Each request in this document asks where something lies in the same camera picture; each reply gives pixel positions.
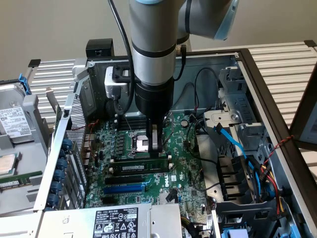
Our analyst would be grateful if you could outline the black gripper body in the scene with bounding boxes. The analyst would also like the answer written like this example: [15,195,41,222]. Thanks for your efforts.
[134,78,174,119]

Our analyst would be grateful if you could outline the CPU socket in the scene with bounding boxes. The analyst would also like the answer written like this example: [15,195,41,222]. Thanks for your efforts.
[126,130,149,158]

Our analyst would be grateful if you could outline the metal socket cover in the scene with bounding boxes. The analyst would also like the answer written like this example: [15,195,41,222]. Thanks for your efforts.
[162,111,174,151]

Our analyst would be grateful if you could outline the green motherboard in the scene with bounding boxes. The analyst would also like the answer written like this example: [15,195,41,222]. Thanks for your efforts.
[84,113,216,224]

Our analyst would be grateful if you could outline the long black expansion slot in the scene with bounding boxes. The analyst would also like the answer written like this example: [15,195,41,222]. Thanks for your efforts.
[105,174,144,186]

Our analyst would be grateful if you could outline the open metal PC case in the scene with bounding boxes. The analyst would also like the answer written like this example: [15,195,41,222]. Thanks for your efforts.
[33,48,317,238]

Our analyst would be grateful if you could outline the blue expansion slot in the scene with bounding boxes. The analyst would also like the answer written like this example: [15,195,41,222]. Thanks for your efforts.
[103,182,146,195]

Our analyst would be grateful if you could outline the silver chipset heatsink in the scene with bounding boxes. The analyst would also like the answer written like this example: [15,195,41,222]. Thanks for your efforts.
[158,192,179,205]

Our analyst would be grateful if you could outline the black box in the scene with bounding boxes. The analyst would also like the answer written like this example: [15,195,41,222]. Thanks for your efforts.
[85,39,115,60]

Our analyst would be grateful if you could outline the silver disk bay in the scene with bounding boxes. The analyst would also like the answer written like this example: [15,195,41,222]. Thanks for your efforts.
[203,66,272,162]

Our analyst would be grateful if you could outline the grey parts rack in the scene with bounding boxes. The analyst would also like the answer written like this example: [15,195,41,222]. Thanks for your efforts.
[0,71,54,214]

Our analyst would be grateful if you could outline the silver power supply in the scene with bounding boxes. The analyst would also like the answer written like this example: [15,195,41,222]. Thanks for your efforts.
[34,202,183,238]

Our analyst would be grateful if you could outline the blue plastic tab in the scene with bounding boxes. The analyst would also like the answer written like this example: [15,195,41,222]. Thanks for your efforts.
[221,227,251,238]

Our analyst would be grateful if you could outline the hard disk with label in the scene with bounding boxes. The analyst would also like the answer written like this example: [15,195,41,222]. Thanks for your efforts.
[0,83,35,144]

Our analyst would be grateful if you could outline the silver CPU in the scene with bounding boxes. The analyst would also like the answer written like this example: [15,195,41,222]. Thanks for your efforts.
[0,153,17,174]

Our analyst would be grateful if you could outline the dark framed panel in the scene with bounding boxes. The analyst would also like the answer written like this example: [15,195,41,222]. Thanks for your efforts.
[289,61,317,150]

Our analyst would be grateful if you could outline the black wire arc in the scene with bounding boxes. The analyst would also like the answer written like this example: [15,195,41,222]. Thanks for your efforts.
[173,82,197,112]

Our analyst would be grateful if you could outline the black data wire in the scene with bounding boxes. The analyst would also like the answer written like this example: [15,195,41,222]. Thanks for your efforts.
[186,118,220,166]

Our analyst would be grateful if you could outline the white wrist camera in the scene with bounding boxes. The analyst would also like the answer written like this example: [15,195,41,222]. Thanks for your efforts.
[104,65,131,100]

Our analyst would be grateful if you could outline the black wire small loop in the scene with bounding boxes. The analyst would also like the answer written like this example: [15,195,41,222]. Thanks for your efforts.
[105,98,117,117]

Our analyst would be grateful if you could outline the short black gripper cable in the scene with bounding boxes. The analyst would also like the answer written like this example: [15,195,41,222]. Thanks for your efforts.
[173,44,187,81]

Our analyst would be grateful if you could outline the red black twisted wire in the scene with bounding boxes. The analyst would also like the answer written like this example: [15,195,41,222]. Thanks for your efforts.
[71,119,100,160]
[263,134,295,165]

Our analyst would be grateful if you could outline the black wire large loop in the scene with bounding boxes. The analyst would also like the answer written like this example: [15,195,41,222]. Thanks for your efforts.
[194,67,221,117]

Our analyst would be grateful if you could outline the black wire connector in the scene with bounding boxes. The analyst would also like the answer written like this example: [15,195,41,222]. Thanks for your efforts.
[165,190,178,203]

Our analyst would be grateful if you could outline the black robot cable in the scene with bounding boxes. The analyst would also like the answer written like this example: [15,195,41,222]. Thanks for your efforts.
[107,0,137,116]

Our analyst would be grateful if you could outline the blue data wire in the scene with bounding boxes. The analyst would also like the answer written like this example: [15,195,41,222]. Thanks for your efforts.
[213,123,262,194]

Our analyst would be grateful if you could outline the black plastic fan duct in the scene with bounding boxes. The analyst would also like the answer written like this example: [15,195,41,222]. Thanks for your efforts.
[216,154,258,202]

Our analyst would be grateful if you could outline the yellow black power wires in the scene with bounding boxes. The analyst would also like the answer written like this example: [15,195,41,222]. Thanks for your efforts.
[180,215,199,233]

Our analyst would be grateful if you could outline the graphics card with bracket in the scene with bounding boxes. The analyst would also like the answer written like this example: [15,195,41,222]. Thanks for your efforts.
[46,86,62,127]

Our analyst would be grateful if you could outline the grey plastic drive frame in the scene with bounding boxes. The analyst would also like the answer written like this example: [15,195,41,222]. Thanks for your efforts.
[211,198,285,238]

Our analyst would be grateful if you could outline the blue plastic disk bracket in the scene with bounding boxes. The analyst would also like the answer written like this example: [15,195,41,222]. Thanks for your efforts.
[18,73,32,95]

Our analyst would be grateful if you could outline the red yellow power wire harness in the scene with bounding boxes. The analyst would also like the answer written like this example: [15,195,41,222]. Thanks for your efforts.
[257,162,287,218]

